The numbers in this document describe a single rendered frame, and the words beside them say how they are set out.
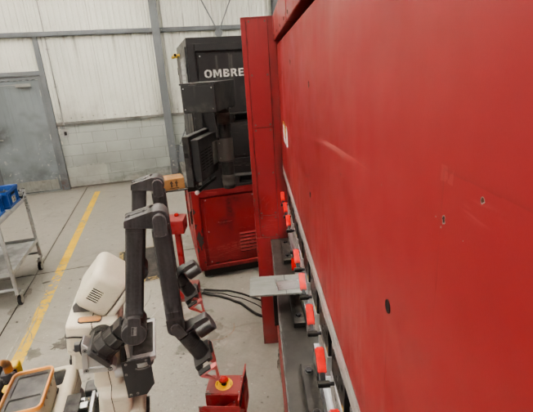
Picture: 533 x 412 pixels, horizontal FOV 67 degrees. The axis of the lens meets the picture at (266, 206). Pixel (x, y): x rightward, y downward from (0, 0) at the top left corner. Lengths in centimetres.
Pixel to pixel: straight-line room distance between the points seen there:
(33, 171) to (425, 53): 871
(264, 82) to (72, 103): 639
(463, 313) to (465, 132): 14
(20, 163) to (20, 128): 67
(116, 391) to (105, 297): 40
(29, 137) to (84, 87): 140
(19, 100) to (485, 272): 867
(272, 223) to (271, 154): 49
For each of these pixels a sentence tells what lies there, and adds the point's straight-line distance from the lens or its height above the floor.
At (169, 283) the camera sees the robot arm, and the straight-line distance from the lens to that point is 132.
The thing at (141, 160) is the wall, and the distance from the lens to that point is 867.
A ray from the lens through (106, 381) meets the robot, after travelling 174.
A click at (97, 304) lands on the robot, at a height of 128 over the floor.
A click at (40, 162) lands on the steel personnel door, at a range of 888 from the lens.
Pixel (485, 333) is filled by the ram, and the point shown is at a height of 181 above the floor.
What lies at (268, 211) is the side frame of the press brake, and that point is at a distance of 274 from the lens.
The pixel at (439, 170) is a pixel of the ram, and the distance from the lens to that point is 37.
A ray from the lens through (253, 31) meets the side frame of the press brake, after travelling 260.
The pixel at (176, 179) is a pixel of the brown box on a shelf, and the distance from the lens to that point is 382.
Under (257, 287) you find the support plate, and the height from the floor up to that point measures 100.
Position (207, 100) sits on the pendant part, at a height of 183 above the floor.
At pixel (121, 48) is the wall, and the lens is 854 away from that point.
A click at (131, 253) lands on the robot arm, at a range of 127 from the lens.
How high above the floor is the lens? 199
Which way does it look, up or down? 19 degrees down
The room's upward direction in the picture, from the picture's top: 4 degrees counter-clockwise
